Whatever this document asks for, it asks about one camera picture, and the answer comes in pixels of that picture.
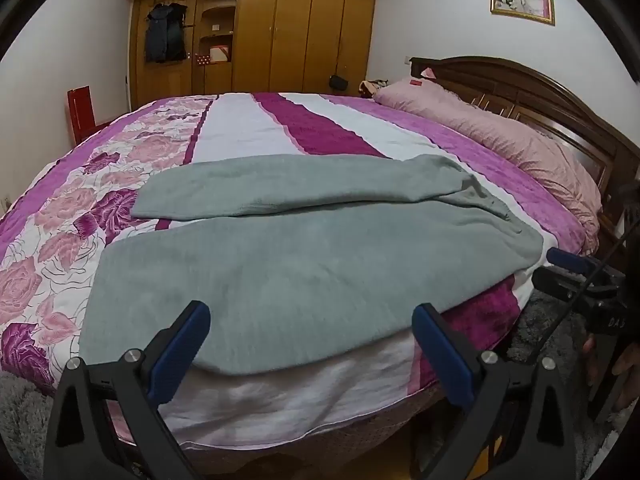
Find purple floral bedspread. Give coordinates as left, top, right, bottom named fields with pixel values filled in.
left=0, top=91, right=588, bottom=456

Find patterned cloth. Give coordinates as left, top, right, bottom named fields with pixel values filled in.
left=359, top=79, right=392, bottom=99

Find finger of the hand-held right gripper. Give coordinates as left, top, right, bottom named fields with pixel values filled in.
left=546, top=247, right=608, bottom=277
left=531, top=266, right=623, bottom=307

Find grey pants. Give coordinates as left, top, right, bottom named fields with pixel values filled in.
left=77, top=154, right=545, bottom=377

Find dark hanging clothes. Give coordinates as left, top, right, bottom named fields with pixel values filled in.
left=144, top=2, right=188, bottom=64

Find grey shaggy rug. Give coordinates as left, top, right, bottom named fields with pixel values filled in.
left=0, top=287, right=640, bottom=480

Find dark wooden headboard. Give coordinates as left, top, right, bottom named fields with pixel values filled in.
left=409, top=56, right=640, bottom=261

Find person's right hand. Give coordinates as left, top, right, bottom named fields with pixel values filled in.
left=582, top=336, right=640, bottom=391

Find black cable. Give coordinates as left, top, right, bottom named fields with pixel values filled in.
left=529, top=220, right=640, bottom=362

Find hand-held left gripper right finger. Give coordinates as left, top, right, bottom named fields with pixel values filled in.
left=411, top=303, right=581, bottom=480

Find wooden wardrobe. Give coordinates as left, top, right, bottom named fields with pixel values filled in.
left=118, top=0, right=378, bottom=108

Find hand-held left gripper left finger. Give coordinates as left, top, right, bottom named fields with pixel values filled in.
left=44, top=301, right=212, bottom=480

